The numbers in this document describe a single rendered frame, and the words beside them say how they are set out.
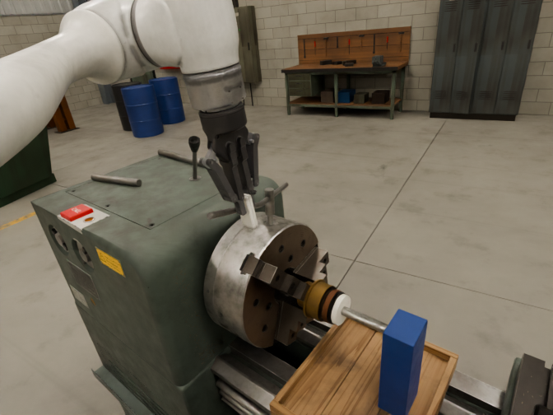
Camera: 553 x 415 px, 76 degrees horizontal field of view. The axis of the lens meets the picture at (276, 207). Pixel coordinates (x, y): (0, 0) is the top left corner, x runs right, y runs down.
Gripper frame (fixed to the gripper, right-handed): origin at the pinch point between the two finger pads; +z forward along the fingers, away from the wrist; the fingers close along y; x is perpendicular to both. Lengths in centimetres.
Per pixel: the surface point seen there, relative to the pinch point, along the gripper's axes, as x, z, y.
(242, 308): 1.5, 21.0, -6.3
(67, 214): 51, 5, -15
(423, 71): 183, 118, 631
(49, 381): 152, 127, -40
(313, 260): -0.9, 24.4, 17.0
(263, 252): 1.2, 12.5, 3.0
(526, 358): -47, 41, 26
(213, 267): 11.7, 15.8, -3.5
